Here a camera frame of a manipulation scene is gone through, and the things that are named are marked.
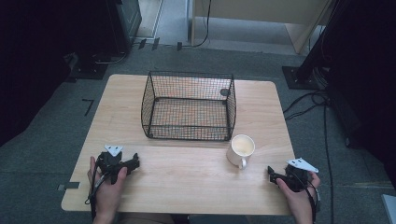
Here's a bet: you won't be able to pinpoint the black hanging cable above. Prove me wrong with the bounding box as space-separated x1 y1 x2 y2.
191 0 213 49

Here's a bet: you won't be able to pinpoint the black stand base plate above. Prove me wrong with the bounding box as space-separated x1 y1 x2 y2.
65 51 109 84

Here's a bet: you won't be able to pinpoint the left hand-held gripper black cable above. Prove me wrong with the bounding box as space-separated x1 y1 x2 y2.
84 157 110 222

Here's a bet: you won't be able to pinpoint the white box corner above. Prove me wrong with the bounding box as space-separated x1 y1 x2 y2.
381 193 396 224

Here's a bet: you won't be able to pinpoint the black cabinet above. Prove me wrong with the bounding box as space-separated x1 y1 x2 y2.
106 0 143 56

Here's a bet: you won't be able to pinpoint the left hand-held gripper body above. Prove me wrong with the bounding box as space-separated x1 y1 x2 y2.
97 144 129 185

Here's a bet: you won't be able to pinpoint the white ceramic cup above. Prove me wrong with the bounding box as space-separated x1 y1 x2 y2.
225 133 256 171

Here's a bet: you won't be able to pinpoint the right hand-held gripper black cable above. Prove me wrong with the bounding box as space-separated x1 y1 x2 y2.
290 172 320 224

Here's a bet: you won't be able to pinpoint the person's left hand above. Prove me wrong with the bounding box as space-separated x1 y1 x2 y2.
87 156 129 219

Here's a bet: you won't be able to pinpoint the black metal stand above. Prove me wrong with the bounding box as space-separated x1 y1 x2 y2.
281 18 335 91

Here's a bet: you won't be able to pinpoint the grey floor cable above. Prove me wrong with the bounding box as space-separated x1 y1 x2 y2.
92 50 129 65

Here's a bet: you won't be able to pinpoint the black wire basket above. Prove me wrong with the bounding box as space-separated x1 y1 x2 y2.
140 70 237 143

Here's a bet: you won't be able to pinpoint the hand-held gripper black cable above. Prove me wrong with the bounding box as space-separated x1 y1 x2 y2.
84 157 110 222
290 172 320 224

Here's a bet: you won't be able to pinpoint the dark curtain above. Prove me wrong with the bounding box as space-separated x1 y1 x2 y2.
0 0 108 147
320 0 396 188

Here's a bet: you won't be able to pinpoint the beige wooden cabinet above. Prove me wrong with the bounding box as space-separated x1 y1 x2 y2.
190 0 333 56

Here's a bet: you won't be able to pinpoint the black floor cables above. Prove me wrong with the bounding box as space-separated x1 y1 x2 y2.
282 89 335 224

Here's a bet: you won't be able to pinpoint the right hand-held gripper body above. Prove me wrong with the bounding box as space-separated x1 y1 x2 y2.
281 157 320 192

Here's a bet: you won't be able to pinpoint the person's right hand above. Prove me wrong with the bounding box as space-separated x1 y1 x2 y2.
276 171 322 220

